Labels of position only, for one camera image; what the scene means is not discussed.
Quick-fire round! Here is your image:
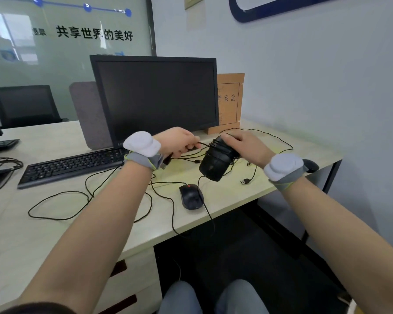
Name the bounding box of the person's left hand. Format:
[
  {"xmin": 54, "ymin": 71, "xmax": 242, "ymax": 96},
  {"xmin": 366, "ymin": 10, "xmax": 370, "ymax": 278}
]
[{"xmin": 153, "ymin": 126, "xmax": 202, "ymax": 159}]

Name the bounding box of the person's right hand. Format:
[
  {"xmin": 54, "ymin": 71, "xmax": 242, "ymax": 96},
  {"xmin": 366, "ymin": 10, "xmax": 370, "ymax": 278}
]
[{"xmin": 221, "ymin": 129, "xmax": 277, "ymax": 169}]

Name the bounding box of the black wired mouse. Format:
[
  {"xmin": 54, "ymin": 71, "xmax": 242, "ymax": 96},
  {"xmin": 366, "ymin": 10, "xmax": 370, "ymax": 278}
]
[
  {"xmin": 145, "ymin": 174, "xmax": 217, "ymax": 241},
  {"xmin": 159, "ymin": 135, "xmax": 241, "ymax": 172}
]

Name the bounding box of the black mouse cable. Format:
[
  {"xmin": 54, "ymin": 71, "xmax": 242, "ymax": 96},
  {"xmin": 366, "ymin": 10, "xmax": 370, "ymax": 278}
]
[
  {"xmin": 28, "ymin": 163, "xmax": 155, "ymax": 225},
  {"xmin": 219, "ymin": 128, "xmax": 294, "ymax": 187}
]

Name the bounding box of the person's left forearm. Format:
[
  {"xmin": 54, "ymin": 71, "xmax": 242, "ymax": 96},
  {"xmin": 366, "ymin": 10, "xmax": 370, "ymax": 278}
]
[{"xmin": 18, "ymin": 160, "xmax": 153, "ymax": 314}]

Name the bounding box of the person's right forearm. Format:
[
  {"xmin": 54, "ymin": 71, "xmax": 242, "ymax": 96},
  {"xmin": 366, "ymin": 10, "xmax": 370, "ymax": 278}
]
[{"xmin": 283, "ymin": 176, "xmax": 393, "ymax": 314}]

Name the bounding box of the person's right leg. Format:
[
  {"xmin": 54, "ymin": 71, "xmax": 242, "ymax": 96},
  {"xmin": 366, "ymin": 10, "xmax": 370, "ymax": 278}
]
[{"xmin": 214, "ymin": 279, "xmax": 261, "ymax": 314}]

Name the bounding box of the person's leg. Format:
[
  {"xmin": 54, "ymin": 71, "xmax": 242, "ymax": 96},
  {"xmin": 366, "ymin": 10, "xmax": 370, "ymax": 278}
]
[
  {"xmin": 159, "ymin": 280, "xmax": 197, "ymax": 314},
  {"xmin": 214, "ymin": 279, "xmax": 261, "ymax": 314}
]

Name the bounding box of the person's left leg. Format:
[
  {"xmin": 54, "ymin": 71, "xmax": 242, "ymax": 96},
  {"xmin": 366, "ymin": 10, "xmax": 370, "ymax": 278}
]
[{"xmin": 159, "ymin": 280, "xmax": 197, "ymax": 314}]

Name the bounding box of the person's left sleeve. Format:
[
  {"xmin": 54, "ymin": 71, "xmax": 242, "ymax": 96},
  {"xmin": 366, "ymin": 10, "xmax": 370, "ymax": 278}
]
[{"xmin": 0, "ymin": 301, "xmax": 78, "ymax": 314}]

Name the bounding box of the brown cardboard file box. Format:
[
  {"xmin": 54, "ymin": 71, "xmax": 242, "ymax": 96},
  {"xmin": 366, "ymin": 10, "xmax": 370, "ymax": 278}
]
[{"xmin": 204, "ymin": 72, "xmax": 245, "ymax": 135}]

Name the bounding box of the grey table side panel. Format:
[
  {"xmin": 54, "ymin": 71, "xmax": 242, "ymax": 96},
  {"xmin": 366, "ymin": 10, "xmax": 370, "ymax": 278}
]
[{"xmin": 259, "ymin": 166, "xmax": 334, "ymax": 239}]

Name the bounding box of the grey felt divider panel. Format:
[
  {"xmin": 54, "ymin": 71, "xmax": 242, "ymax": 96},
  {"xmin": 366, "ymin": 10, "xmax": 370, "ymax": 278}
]
[{"xmin": 69, "ymin": 81, "xmax": 114, "ymax": 150}]

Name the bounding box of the printed glass partition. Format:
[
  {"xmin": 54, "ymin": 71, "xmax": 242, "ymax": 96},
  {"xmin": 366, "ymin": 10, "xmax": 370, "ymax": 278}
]
[{"xmin": 0, "ymin": 0, "xmax": 157, "ymax": 123}]

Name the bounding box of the pale wooden table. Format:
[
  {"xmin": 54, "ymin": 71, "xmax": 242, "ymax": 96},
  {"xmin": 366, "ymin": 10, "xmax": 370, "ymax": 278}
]
[
  {"xmin": 0, "ymin": 120, "xmax": 71, "ymax": 242},
  {"xmin": 0, "ymin": 120, "xmax": 344, "ymax": 314}
]

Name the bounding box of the black office chair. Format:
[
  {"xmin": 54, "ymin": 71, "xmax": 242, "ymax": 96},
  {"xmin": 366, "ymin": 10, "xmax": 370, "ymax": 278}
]
[{"xmin": 0, "ymin": 85, "xmax": 69, "ymax": 130}]

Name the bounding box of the thin black keyboard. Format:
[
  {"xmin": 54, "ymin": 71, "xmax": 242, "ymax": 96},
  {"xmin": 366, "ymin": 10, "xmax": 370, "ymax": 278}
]
[{"xmin": 0, "ymin": 139, "xmax": 20, "ymax": 153}]

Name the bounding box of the white wrist tracker grey strap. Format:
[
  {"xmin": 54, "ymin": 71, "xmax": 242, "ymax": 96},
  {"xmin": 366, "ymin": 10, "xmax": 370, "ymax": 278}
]
[
  {"xmin": 123, "ymin": 131, "xmax": 164, "ymax": 171},
  {"xmin": 263, "ymin": 153, "xmax": 309, "ymax": 192}
]

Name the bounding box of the black metal table frame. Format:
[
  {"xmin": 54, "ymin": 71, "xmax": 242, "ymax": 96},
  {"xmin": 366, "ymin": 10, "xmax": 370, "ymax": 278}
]
[{"xmin": 245, "ymin": 160, "xmax": 343, "ymax": 259}]

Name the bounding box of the blue framed wall board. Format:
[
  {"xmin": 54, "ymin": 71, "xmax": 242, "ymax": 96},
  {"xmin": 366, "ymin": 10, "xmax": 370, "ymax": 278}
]
[{"xmin": 228, "ymin": 0, "xmax": 345, "ymax": 23}]

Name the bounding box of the black cable bundle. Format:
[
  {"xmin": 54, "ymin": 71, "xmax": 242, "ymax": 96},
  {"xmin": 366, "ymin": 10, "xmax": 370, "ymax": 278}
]
[{"xmin": 0, "ymin": 157, "xmax": 24, "ymax": 172}]

